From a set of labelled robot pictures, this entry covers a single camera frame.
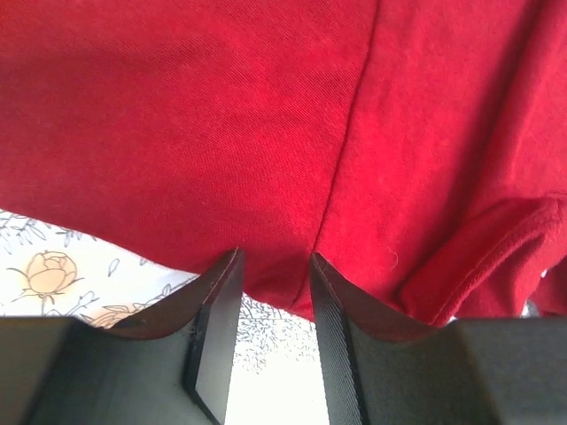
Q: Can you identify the floral table mat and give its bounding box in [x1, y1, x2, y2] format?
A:
[0, 208, 567, 425]

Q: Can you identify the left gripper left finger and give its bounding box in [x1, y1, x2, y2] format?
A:
[1, 250, 245, 424]

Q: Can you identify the dark red t shirt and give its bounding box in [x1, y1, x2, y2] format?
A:
[1, 1, 566, 326]

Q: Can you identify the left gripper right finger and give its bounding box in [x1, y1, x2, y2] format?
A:
[310, 254, 566, 424]

